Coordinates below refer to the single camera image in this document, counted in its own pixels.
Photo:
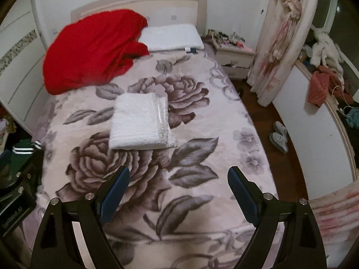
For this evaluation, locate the gold ornate frame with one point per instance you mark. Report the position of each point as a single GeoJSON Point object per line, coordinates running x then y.
{"type": "Point", "coordinates": [8, 129]}

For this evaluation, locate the white pillow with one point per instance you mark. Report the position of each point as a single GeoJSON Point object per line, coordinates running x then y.
{"type": "Point", "coordinates": [171, 37]}

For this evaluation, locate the red duvet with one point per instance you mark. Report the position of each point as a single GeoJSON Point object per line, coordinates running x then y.
{"type": "Point", "coordinates": [89, 47]}

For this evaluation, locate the row of small bottles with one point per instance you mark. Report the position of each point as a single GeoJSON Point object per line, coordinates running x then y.
{"type": "Point", "coordinates": [227, 37]}

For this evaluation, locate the cream bed headboard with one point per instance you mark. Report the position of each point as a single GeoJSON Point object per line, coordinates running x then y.
{"type": "Point", "coordinates": [168, 5]}

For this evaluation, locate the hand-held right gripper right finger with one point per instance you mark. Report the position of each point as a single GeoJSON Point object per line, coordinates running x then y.
{"type": "Point", "coordinates": [241, 193]}

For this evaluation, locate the floral plush blanket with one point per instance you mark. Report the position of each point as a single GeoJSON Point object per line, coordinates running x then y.
{"type": "Point", "coordinates": [196, 112]}

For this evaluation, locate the white nightstand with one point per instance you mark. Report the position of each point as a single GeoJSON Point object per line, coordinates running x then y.
{"type": "Point", "coordinates": [232, 57]}

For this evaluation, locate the white clothes pile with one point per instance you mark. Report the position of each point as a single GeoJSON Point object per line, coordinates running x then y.
{"type": "Point", "coordinates": [328, 50]}

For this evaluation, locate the white knitted sweater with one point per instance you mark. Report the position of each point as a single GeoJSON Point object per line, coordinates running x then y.
{"type": "Point", "coordinates": [137, 123]}

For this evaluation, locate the pink floral curtain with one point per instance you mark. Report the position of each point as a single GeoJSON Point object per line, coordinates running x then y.
{"type": "Point", "coordinates": [336, 215]}
{"type": "Point", "coordinates": [277, 47]}

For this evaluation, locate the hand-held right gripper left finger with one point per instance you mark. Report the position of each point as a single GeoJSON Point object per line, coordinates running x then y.
{"type": "Point", "coordinates": [115, 196]}

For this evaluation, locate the white wardrobe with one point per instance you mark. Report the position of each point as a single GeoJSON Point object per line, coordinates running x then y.
{"type": "Point", "coordinates": [22, 70]}

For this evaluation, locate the green garment with white stripes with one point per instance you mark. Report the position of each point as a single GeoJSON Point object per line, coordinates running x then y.
{"type": "Point", "coordinates": [21, 157]}

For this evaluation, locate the pink cloth on ledge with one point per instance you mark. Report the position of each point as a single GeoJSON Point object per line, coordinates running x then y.
{"type": "Point", "coordinates": [318, 89]}

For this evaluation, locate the grey white slipper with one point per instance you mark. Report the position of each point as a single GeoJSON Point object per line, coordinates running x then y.
{"type": "Point", "coordinates": [280, 129]}
{"type": "Point", "coordinates": [279, 143]}

